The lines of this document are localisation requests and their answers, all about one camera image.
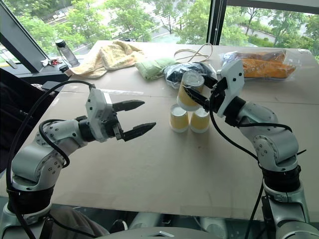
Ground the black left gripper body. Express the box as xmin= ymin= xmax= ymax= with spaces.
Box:
xmin=109 ymin=103 xmax=125 ymax=141

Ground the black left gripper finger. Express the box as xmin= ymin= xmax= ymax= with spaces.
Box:
xmin=122 ymin=121 xmax=157 ymax=143
xmin=112 ymin=99 xmax=146 ymax=114

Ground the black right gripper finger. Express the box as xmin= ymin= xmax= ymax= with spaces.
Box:
xmin=203 ymin=75 xmax=218 ymax=89
xmin=181 ymin=84 xmax=212 ymax=110

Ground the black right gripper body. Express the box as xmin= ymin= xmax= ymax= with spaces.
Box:
xmin=208 ymin=77 xmax=229 ymax=111

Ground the yellow paper cup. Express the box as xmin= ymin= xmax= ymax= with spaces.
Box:
xmin=176 ymin=70 xmax=205 ymax=112
xmin=169 ymin=103 xmax=188 ymax=133
xmin=190 ymin=108 xmax=210 ymax=133

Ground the black plastic bag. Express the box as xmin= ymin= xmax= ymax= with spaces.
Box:
xmin=162 ymin=62 xmax=218 ymax=90

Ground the light green folded cloth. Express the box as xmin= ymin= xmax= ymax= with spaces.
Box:
xmin=135 ymin=57 xmax=179 ymax=81

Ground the pale yellow towel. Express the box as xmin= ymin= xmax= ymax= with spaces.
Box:
xmin=66 ymin=40 xmax=146 ymax=79

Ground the brown snack packet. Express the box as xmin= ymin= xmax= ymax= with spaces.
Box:
xmin=233 ymin=49 xmax=288 ymax=63

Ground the orange snack packet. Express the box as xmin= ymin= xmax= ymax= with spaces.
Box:
xmin=240 ymin=58 xmax=297 ymax=79

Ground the clear dark water bottle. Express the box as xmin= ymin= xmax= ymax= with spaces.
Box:
xmin=55 ymin=39 xmax=80 ymax=68

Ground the black rounded shape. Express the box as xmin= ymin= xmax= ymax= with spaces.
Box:
xmin=109 ymin=220 xmax=129 ymax=235

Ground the brown rounded shape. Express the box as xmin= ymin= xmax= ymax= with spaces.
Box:
xmin=48 ymin=207 xmax=111 ymax=239

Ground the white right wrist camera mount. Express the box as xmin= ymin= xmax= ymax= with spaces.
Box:
xmin=216 ymin=59 xmax=245 ymax=119

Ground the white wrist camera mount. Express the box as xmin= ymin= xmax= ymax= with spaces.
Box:
xmin=85 ymin=88 xmax=118 ymax=143
xmin=216 ymin=59 xmax=245 ymax=119

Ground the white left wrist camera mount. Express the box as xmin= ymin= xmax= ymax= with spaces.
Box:
xmin=85 ymin=88 xmax=118 ymax=143

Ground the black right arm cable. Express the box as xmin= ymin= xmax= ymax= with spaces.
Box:
xmin=208 ymin=94 xmax=294 ymax=239

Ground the beige looped cord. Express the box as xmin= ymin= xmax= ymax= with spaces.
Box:
xmin=173 ymin=42 xmax=213 ymax=63

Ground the dark upright window post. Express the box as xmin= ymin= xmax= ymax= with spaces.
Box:
xmin=206 ymin=0 xmax=228 ymax=46

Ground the dark slanted window frame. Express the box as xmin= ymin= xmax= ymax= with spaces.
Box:
xmin=0 ymin=3 xmax=48 ymax=73

